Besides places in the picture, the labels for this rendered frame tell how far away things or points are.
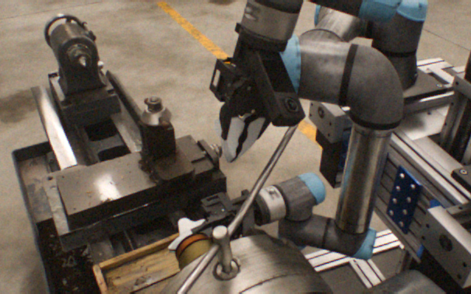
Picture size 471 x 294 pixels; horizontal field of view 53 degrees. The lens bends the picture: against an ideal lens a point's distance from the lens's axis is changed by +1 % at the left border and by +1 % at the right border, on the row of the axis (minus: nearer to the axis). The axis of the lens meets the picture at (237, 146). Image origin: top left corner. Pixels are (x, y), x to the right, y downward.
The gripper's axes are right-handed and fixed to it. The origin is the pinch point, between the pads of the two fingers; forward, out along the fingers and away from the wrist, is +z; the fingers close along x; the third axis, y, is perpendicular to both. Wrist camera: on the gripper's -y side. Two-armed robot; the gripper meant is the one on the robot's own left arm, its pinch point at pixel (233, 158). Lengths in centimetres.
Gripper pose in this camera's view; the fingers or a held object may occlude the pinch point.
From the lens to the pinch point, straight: 74.8
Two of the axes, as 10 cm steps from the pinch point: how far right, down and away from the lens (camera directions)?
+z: -2.7, 8.4, 4.6
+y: -4.8, -5.4, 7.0
